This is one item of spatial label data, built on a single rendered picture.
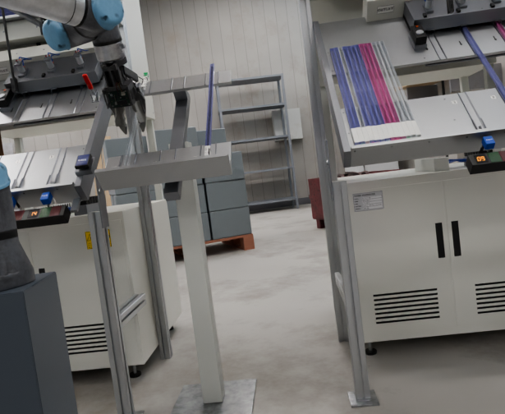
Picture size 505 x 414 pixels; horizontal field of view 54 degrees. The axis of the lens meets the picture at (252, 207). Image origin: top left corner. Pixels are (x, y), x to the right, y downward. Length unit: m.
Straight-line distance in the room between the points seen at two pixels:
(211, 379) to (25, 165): 0.87
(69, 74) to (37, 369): 1.22
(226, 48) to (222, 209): 5.08
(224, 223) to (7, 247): 3.56
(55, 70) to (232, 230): 2.81
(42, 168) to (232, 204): 2.98
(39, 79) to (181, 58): 7.16
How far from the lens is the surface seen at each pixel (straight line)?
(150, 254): 2.01
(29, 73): 2.04
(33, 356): 0.94
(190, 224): 1.49
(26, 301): 0.92
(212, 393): 1.63
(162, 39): 9.15
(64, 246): 1.89
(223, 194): 4.43
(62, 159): 1.64
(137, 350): 1.89
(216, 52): 9.07
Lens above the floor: 0.70
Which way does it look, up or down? 4 degrees down
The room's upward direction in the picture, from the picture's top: 7 degrees counter-clockwise
